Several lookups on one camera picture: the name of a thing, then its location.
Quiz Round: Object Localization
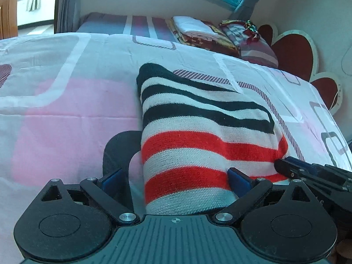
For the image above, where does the grey red striped bed sheet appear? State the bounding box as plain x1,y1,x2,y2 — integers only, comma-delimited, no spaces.
75,12,180,43

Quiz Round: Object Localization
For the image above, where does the folded red patterned blanket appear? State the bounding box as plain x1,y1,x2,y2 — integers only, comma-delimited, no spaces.
166,18,240,59

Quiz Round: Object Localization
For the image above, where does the wooden door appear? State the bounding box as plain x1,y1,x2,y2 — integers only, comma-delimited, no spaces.
0,0,20,40

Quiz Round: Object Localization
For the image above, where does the pink white patterned quilt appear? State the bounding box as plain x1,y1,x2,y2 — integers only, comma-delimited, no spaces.
0,31,352,264

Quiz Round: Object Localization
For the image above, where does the black white red striped sweater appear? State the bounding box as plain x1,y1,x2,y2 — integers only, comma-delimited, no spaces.
136,63,290,215

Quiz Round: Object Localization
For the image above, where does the plaid pillow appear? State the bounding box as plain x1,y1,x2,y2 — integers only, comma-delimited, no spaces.
220,19,279,69

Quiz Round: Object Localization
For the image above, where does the balcony window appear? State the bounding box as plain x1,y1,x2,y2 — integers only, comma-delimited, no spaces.
16,0,60,28

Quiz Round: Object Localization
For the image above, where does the colourful ribbon ornament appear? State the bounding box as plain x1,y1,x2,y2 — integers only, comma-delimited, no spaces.
244,20,259,44

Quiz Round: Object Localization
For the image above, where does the grey curtain beside balcony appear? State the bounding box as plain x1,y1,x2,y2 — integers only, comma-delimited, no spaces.
54,0,83,34

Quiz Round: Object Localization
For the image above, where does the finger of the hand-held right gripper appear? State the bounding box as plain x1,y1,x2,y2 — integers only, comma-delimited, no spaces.
273,156,352,194

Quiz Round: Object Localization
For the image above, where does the red heart-shaped headboard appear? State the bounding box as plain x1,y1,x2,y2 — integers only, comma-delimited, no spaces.
257,23,343,116

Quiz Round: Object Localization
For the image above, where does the folded white cloth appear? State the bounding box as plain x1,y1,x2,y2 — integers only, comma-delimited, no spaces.
173,16,218,38

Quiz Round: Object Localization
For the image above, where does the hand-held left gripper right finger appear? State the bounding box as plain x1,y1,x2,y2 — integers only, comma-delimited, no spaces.
214,167,312,224

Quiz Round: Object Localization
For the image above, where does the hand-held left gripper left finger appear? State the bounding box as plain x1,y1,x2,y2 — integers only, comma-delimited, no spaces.
41,168,140,224

